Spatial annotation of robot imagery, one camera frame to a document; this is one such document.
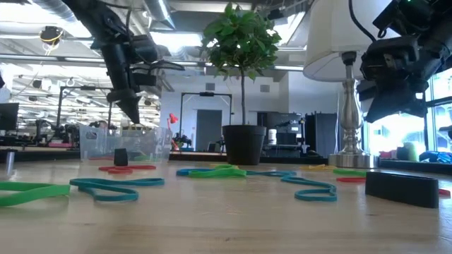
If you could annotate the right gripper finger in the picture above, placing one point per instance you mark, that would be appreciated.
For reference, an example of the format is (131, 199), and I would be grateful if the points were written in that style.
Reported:
(406, 109)
(399, 95)

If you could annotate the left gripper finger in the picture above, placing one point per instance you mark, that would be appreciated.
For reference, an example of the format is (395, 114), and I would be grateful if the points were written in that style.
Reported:
(128, 110)
(136, 109)

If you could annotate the small black cube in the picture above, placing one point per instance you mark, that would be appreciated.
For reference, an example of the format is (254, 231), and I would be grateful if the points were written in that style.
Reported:
(120, 157)

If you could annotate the blue rubber band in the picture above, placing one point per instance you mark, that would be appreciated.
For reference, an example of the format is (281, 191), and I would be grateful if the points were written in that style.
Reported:
(272, 173)
(106, 182)
(182, 172)
(314, 197)

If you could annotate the black wide rubber band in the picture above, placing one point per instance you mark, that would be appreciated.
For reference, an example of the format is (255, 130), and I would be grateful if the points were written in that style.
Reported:
(402, 190)

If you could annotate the green rubber band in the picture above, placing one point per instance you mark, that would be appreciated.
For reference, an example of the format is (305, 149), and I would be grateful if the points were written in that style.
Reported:
(60, 190)
(349, 172)
(219, 173)

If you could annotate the yellow rubber band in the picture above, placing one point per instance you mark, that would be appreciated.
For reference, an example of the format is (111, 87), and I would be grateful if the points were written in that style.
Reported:
(226, 166)
(316, 167)

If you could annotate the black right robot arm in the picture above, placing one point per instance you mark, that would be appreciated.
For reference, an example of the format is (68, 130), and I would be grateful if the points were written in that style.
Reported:
(438, 17)

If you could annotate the clear plastic bin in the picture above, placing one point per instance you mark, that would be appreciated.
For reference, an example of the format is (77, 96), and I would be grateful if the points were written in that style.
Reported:
(141, 144)

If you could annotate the red desk lamp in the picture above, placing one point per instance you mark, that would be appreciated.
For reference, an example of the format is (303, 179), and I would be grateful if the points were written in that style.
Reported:
(173, 118)

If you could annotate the green cylinder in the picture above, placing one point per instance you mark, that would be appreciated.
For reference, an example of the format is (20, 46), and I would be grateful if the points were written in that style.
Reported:
(411, 151)

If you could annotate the blue cloth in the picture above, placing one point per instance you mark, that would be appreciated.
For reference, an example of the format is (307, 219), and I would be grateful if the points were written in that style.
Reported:
(436, 157)

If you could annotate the yellow black ceiling reel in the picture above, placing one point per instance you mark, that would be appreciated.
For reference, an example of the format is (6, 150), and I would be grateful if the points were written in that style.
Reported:
(51, 34)

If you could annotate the grey door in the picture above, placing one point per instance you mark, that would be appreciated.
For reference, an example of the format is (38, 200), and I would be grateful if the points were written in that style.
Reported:
(208, 130)

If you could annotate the black cabinet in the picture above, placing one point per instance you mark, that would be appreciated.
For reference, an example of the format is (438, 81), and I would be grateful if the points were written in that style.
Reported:
(321, 134)

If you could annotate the white shade table lamp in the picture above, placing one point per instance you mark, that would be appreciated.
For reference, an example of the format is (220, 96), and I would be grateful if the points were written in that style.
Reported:
(328, 42)

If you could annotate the black monitor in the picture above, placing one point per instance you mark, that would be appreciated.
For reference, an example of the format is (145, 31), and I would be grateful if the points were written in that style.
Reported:
(8, 116)

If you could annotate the green potted plant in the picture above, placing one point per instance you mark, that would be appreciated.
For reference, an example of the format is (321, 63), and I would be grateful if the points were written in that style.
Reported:
(240, 39)

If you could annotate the white canister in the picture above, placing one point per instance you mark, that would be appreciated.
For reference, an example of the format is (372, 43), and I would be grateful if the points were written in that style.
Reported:
(272, 137)

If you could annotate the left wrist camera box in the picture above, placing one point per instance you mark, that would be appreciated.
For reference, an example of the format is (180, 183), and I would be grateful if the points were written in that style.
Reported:
(144, 47)

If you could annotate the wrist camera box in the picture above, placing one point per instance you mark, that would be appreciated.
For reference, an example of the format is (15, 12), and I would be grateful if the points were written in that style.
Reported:
(144, 47)
(388, 56)

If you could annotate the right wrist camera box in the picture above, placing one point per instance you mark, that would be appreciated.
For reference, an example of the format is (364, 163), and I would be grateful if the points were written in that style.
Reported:
(388, 56)

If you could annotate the black background gantry frame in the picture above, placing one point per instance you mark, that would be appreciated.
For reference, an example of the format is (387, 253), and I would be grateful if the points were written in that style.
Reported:
(206, 94)
(83, 87)

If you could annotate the silver ceiling duct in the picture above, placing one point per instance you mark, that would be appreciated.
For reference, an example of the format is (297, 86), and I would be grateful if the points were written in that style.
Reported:
(159, 12)

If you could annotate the grey metal post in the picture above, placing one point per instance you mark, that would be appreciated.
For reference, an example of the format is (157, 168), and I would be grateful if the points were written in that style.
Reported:
(10, 162)

